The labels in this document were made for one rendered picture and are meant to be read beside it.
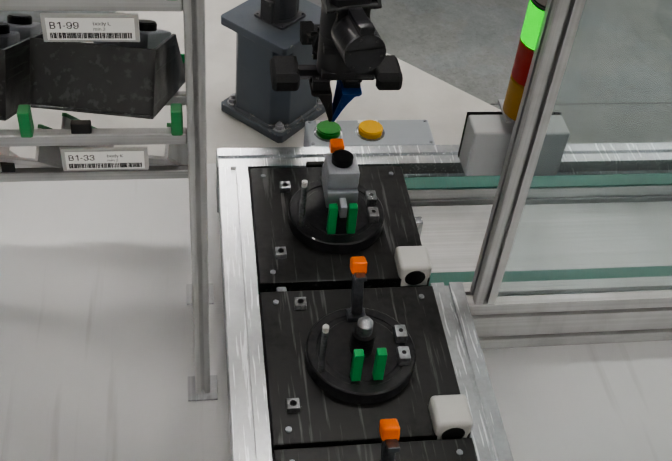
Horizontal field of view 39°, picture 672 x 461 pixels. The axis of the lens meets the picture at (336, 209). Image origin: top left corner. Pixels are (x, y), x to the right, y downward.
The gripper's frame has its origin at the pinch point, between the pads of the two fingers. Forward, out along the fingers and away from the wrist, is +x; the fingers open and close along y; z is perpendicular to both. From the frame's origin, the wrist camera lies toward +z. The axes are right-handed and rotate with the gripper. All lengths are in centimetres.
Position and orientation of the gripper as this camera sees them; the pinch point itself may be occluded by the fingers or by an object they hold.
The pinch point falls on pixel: (332, 101)
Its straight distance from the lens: 141.4
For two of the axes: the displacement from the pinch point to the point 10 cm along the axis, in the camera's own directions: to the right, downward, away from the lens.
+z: -1.3, -6.9, 7.2
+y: -9.9, 0.3, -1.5
